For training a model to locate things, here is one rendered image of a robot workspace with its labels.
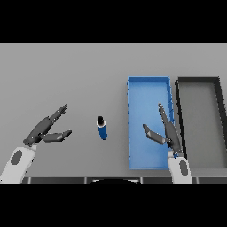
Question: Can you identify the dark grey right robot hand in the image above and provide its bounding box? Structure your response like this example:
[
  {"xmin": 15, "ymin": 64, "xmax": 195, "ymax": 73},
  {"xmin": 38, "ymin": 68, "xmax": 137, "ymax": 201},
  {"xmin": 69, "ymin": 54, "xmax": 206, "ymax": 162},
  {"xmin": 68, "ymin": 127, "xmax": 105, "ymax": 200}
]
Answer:
[{"xmin": 142, "ymin": 102, "xmax": 183, "ymax": 159}]

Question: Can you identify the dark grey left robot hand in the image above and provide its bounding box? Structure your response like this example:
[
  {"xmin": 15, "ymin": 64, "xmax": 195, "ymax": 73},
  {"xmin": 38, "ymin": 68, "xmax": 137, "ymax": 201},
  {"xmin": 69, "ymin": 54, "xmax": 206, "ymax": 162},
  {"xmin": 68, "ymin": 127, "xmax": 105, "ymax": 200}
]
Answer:
[{"xmin": 22, "ymin": 103, "xmax": 73, "ymax": 148}]

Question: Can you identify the blue bin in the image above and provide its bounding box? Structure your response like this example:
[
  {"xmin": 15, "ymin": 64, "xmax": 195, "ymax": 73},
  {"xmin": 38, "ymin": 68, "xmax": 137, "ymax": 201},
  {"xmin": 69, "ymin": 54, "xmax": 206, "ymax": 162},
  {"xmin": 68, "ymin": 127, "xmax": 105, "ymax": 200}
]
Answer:
[{"xmin": 127, "ymin": 75, "xmax": 176, "ymax": 171}]

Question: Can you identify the dark grey bin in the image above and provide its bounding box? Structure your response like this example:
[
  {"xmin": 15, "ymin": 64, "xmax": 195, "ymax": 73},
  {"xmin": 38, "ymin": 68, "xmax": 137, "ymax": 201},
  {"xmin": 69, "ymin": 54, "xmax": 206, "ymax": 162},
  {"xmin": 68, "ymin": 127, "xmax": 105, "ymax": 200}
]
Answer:
[{"xmin": 175, "ymin": 76, "xmax": 227, "ymax": 169}]

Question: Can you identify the blue pipe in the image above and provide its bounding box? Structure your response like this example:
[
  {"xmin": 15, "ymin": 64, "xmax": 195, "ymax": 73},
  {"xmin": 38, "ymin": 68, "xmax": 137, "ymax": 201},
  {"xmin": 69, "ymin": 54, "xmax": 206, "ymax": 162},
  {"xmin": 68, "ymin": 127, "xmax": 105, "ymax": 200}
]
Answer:
[{"xmin": 96, "ymin": 115, "xmax": 108, "ymax": 141}]

